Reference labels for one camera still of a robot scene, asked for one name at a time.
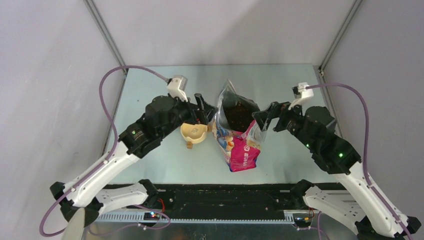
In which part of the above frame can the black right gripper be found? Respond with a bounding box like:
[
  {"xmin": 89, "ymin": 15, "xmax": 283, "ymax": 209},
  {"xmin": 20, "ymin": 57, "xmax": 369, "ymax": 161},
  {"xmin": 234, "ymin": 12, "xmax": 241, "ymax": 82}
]
[{"xmin": 252, "ymin": 97, "xmax": 317, "ymax": 151}]

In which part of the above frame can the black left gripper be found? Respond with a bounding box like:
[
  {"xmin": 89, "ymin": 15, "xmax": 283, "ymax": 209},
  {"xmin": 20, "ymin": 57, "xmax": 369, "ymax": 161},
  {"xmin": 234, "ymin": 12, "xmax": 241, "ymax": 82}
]
[{"xmin": 157, "ymin": 92, "xmax": 217, "ymax": 139}]

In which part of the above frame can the pink blue cat food bag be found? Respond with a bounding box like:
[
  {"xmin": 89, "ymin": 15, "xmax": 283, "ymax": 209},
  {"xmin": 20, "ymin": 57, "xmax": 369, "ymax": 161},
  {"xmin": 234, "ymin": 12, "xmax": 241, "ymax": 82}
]
[{"xmin": 212, "ymin": 80, "xmax": 266, "ymax": 172}]

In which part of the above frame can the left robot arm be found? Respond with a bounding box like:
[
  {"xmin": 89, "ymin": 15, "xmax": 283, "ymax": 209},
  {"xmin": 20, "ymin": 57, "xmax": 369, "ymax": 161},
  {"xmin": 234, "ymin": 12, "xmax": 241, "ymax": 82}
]
[{"xmin": 50, "ymin": 93, "xmax": 218, "ymax": 227}]

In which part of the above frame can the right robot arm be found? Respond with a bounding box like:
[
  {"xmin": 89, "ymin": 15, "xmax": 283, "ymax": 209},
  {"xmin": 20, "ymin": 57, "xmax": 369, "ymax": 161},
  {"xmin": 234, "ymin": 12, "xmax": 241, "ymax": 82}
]
[{"xmin": 252, "ymin": 102, "xmax": 422, "ymax": 240}]

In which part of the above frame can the cream cat-shaped pet bowl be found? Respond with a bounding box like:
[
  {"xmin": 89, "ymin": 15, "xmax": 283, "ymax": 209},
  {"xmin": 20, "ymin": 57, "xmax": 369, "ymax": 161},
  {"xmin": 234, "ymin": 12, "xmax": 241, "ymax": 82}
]
[{"xmin": 180, "ymin": 122, "xmax": 209, "ymax": 145}]

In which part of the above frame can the brown pet food kibble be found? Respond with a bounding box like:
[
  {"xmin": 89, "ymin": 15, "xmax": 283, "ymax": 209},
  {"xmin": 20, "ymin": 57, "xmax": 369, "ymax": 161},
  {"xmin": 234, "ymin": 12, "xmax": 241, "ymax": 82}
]
[{"xmin": 223, "ymin": 101, "xmax": 259, "ymax": 133}]

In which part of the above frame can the wooden bowl stand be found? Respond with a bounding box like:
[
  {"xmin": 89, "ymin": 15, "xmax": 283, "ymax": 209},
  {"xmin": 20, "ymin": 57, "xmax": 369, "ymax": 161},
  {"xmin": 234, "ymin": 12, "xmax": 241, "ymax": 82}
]
[{"xmin": 186, "ymin": 123, "xmax": 213, "ymax": 150}]

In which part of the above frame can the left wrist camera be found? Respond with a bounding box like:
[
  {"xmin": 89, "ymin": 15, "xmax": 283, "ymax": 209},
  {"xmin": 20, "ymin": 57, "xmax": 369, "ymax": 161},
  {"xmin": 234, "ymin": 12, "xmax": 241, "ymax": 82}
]
[{"xmin": 166, "ymin": 75, "xmax": 188, "ymax": 102}]

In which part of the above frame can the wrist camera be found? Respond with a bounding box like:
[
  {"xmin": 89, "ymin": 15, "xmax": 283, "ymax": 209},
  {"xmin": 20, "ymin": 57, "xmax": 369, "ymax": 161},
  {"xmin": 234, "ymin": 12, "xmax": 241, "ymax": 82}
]
[
  {"xmin": 288, "ymin": 82, "xmax": 314, "ymax": 110},
  {"xmin": 166, "ymin": 75, "xmax": 188, "ymax": 102}
]

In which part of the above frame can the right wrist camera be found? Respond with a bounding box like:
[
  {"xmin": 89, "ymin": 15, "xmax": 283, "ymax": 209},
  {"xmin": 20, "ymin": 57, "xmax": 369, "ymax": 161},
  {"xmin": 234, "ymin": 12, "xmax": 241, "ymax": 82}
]
[{"xmin": 288, "ymin": 82, "xmax": 314, "ymax": 110}]

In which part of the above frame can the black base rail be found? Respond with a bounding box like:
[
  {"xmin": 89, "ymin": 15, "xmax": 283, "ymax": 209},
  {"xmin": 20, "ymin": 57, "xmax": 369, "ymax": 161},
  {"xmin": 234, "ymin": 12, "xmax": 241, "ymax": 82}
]
[{"xmin": 102, "ymin": 183, "xmax": 349, "ymax": 221}]

